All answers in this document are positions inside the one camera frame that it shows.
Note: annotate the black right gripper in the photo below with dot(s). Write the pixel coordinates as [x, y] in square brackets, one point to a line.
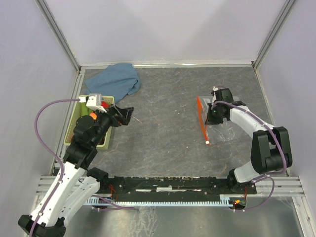
[216, 104]

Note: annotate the blue cloth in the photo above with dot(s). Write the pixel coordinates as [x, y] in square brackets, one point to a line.
[118, 80]

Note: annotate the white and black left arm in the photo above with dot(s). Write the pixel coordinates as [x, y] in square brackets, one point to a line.
[76, 183]

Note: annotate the green lettuce leaves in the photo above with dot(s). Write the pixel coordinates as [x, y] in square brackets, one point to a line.
[84, 111]

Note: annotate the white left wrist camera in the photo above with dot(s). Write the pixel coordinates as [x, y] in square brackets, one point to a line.
[94, 102]

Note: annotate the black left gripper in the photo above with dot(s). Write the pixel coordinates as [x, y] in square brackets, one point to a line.
[118, 119]

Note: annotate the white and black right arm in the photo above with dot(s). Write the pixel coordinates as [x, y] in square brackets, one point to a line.
[270, 147]

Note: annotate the orange peach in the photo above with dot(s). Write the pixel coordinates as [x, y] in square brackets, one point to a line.
[93, 115]

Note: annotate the light blue cable duct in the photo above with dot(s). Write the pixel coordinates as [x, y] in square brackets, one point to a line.
[223, 202]

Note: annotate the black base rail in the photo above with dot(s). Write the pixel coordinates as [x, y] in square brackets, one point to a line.
[173, 188]

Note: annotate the pale green perforated basket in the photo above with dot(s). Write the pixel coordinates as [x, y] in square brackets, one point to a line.
[79, 116]

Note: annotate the red apple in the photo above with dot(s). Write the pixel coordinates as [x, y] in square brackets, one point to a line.
[105, 105]

